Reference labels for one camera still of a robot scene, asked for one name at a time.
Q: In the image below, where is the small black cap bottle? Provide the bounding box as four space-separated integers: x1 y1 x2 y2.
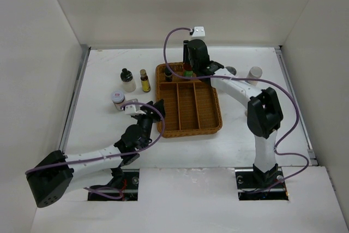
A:
164 67 173 82

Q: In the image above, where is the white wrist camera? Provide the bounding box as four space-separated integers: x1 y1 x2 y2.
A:
189 26 206 40
124 104 146 116

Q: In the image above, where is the yellow label brown bottle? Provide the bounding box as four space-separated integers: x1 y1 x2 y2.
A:
140 69 151 93

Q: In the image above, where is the black stopper white bottle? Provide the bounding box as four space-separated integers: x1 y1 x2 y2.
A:
121 68 136 92

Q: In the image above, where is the silver lid tall jar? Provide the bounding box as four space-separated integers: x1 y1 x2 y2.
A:
247 66 263 86

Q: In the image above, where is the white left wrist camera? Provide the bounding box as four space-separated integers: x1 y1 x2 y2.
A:
124 104 146 116

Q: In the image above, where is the black cap salt grinder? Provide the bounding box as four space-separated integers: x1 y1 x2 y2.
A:
225 66 237 76

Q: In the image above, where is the white lid brown jar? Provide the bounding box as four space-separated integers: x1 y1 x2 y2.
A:
111 90 126 111

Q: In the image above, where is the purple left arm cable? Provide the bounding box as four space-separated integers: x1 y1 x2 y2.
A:
25 101 166 199

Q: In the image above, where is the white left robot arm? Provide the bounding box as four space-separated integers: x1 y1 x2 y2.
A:
26 99 166 208

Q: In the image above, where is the brown wicker divided tray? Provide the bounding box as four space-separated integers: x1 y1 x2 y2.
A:
155 64 222 138

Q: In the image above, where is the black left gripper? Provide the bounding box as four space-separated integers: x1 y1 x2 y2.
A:
135 99 164 150

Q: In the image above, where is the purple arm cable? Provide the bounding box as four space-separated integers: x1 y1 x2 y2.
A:
25 101 166 199
163 26 310 194

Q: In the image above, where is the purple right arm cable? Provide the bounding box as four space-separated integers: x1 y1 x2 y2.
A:
163 26 310 194

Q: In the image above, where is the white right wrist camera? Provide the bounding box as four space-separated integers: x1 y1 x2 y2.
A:
189 26 206 40

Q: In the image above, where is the yellow cap sauce bottle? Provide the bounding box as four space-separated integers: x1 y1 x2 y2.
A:
183 63 194 80

